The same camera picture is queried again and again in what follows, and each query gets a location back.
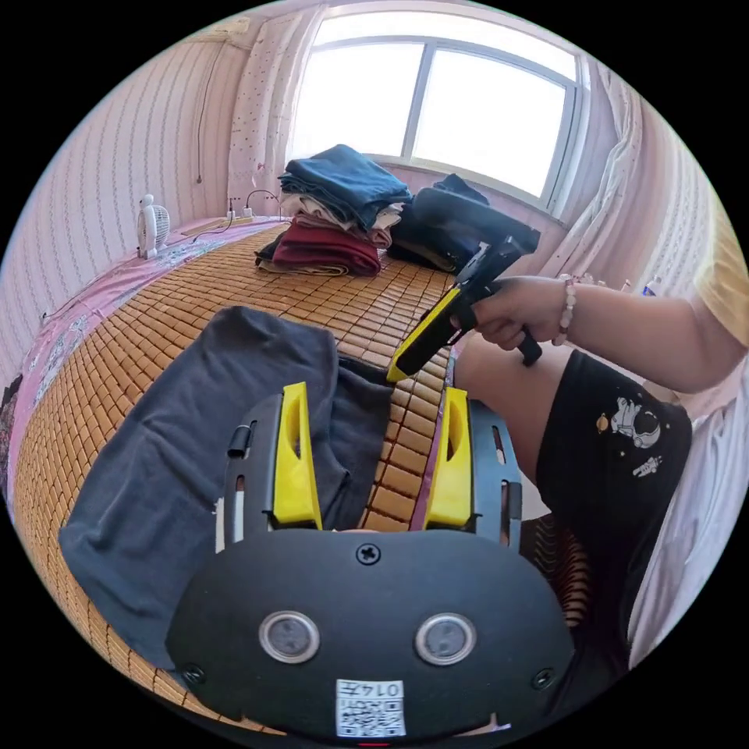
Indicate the pile of dark clothes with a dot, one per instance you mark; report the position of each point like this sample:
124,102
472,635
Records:
421,246

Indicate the person's right hand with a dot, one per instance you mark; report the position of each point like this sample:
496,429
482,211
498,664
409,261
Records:
521,307

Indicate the white curtain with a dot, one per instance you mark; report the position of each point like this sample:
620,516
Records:
603,193

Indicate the pink dotted curtain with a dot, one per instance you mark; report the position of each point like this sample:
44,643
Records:
263,111

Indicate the bed with woven mat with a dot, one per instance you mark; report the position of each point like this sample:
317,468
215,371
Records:
175,304

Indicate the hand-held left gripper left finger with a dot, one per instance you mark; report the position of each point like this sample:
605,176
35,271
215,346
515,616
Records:
295,468

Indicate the window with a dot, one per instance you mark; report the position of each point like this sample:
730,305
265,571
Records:
468,111

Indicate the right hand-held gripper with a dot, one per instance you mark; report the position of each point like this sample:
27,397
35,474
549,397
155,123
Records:
485,263

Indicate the person's right forearm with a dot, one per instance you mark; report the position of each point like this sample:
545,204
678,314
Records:
632,333

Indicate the person's body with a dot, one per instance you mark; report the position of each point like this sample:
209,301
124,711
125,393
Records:
608,485

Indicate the gray short sleeve shirt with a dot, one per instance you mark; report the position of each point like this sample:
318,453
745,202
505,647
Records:
175,456

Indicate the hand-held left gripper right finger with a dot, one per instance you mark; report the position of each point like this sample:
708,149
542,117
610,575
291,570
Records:
452,485

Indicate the clear plastic bottle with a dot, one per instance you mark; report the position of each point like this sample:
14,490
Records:
652,285

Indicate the small white fan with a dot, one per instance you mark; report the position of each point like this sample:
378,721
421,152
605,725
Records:
153,225

